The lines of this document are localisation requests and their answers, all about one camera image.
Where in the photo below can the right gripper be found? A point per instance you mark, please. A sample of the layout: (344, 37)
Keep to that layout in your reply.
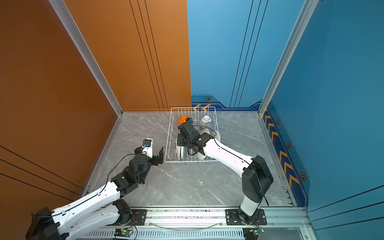
(179, 142)

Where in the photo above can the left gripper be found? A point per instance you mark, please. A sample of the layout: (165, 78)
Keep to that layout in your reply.
(155, 159)

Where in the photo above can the pinkish white plate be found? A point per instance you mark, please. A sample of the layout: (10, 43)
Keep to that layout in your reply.
(200, 156)

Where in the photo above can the white wire dish rack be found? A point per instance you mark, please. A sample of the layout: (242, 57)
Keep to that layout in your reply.
(196, 113)

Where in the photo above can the green rimmed white plate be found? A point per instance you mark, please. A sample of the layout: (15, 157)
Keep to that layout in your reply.
(181, 152)

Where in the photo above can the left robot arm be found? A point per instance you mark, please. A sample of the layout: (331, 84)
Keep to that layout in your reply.
(105, 206)

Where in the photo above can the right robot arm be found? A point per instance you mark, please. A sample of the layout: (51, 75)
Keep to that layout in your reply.
(255, 173)

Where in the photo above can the orange bowl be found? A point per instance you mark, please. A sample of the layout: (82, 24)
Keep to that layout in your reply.
(182, 119)

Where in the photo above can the white small bowl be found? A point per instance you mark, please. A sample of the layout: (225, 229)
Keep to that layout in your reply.
(206, 122)

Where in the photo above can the left circuit board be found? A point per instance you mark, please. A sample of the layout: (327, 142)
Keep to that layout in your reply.
(123, 233)

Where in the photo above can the circuit board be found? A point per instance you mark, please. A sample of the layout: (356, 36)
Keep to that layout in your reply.
(123, 233)
(252, 233)

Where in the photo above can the right circuit board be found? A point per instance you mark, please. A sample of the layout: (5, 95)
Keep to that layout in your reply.
(252, 233)

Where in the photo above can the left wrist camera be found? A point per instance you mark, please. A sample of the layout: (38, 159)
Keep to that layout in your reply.
(147, 146)

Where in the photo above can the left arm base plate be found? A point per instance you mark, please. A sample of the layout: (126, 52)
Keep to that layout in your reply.
(135, 217)

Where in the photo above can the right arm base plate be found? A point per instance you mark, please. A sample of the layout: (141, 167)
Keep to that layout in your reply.
(238, 217)

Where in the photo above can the aluminium front rail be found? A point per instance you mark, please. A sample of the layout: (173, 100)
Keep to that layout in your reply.
(209, 223)

